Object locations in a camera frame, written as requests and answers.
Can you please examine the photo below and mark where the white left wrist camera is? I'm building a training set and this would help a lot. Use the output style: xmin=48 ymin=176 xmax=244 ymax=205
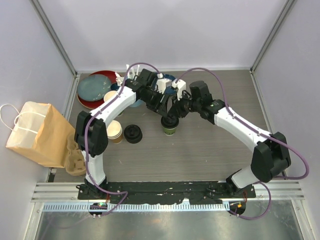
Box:
xmin=154 ymin=73 xmax=176 ymax=95

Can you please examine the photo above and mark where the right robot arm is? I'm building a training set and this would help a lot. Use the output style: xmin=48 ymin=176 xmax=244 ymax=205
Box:
xmin=169 ymin=79 xmax=291 ymax=198

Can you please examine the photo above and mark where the green paper cup stack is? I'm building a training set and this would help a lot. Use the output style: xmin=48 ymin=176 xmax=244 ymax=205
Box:
xmin=103 ymin=90 xmax=118 ymax=103

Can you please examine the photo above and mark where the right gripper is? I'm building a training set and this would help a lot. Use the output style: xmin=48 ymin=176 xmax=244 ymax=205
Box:
xmin=168 ymin=91 xmax=201 ymax=119

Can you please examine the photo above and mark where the cardboard cup carrier stack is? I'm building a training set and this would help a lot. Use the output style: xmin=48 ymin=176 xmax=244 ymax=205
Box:
xmin=65 ymin=135 xmax=86 ymax=176

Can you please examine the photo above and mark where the light blue straw holder cup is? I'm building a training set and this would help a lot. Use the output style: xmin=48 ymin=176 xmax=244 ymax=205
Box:
xmin=129 ymin=99 xmax=144 ymax=108

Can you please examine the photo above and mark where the brown paper bag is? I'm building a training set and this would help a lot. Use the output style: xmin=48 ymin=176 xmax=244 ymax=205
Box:
xmin=6 ymin=101 xmax=75 ymax=168

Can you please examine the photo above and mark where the grey-blue round plate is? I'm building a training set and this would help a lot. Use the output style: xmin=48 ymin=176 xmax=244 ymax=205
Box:
xmin=77 ymin=74 xmax=112 ymax=102

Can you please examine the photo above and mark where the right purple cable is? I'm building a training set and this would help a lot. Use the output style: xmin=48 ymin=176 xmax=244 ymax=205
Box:
xmin=174 ymin=67 xmax=310 ymax=221

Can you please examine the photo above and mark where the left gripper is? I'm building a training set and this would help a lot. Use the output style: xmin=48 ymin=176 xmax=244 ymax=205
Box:
xmin=140 ymin=88 xmax=170 ymax=117

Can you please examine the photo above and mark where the brown paper cup stack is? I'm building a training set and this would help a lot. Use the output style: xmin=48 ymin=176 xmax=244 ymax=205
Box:
xmin=106 ymin=120 xmax=123 ymax=144

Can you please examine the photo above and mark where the black lid stack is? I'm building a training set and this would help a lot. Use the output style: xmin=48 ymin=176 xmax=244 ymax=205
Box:
xmin=123 ymin=124 xmax=143 ymax=144

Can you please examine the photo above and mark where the purple cable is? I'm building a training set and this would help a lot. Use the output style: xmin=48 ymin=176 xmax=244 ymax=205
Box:
xmin=84 ymin=61 xmax=163 ymax=219
xmin=174 ymin=67 xmax=310 ymax=221

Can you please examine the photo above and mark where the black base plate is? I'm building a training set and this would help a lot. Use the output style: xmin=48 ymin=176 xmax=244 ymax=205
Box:
xmin=76 ymin=181 xmax=256 ymax=205

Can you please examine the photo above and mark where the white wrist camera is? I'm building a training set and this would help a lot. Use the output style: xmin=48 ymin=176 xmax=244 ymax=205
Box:
xmin=154 ymin=73 xmax=176 ymax=95
xmin=171 ymin=79 xmax=187 ymax=100

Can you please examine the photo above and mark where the dark blue leaf-shaped plate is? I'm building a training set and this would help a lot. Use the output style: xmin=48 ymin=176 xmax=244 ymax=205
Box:
xmin=163 ymin=74 xmax=176 ymax=81

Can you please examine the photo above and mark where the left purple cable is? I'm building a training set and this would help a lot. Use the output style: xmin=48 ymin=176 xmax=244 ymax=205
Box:
xmin=84 ymin=61 xmax=163 ymax=219

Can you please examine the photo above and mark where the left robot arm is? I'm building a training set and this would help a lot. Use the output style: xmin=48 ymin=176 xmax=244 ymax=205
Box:
xmin=74 ymin=69 xmax=172 ymax=200

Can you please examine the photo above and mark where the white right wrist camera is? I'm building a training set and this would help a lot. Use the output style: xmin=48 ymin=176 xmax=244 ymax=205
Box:
xmin=171 ymin=79 xmax=187 ymax=100

